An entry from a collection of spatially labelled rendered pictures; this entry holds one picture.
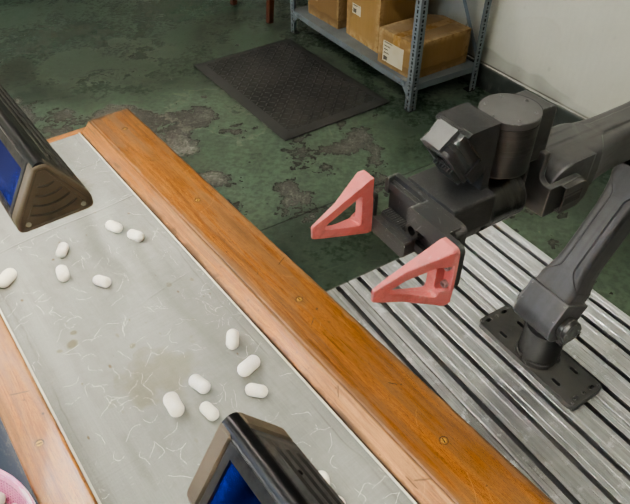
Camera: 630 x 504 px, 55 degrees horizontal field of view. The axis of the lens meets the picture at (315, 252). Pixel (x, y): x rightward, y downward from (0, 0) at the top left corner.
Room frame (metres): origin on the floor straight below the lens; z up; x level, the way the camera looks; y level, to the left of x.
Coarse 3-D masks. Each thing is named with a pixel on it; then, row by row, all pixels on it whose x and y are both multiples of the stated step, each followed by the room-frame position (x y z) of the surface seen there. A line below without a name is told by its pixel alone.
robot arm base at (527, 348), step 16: (480, 320) 0.67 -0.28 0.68; (496, 320) 0.67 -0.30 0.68; (512, 320) 0.67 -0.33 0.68; (496, 336) 0.64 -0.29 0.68; (512, 336) 0.64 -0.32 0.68; (528, 336) 0.59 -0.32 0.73; (512, 352) 0.60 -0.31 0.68; (528, 352) 0.59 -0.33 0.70; (544, 352) 0.57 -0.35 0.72; (560, 352) 0.58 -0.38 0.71; (528, 368) 0.57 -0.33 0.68; (544, 368) 0.57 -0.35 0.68; (560, 368) 0.57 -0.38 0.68; (576, 368) 0.57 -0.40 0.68; (544, 384) 0.55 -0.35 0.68; (560, 384) 0.54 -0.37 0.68; (576, 384) 0.54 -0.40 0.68; (592, 384) 0.54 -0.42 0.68; (560, 400) 0.52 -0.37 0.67; (576, 400) 0.51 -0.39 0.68
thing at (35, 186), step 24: (0, 96) 0.67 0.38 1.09; (0, 120) 0.58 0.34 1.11; (24, 120) 0.64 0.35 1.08; (0, 144) 0.56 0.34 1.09; (24, 144) 0.53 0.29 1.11; (48, 144) 0.61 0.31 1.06; (0, 168) 0.54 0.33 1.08; (24, 168) 0.50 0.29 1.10; (48, 168) 0.50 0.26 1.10; (0, 192) 0.52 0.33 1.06; (24, 192) 0.48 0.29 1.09; (48, 192) 0.49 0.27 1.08; (72, 192) 0.51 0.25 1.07; (24, 216) 0.48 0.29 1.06; (48, 216) 0.49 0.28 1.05
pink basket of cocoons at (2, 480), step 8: (0, 472) 0.35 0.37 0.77; (0, 480) 0.35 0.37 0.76; (8, 480) 0.35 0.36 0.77; (16, 480) 0.34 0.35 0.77; (0, 488) 0.35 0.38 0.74; (8, 488) 0.34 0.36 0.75; (16, 488) 0.34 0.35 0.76; (24, 488) 0.33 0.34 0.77; (8, 496) 0.34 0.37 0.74; (16, 496) 0.34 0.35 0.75; (24, 496) 0.33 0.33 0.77
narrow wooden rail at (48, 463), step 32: (0, 320) 0.60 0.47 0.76; (0, 352) 0.54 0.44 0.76; (0, 384) 0.48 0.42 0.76; (32, 384) 0.48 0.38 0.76; (0, 416) 0.43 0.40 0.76; (32, 416) 0.43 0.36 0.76; (32, 448) 0.39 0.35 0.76; (64, 448) 0.39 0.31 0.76; (32, 480) 0.35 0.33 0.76; (64, 480) 0.35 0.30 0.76
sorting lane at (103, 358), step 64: (128, 192) 0.94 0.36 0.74; (0, 256) 0.76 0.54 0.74; (128, 256) 0.76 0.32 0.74; (64, 320) 0.62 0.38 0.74; (128, 320) 0.62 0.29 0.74; (192, 320) 0.62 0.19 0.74; (64, 384) 0.50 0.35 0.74; (128, 384) 0.50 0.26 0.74; (128, 448) 0.40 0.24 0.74; (192, 448) 0.40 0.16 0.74; (320, 448) 0.40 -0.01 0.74
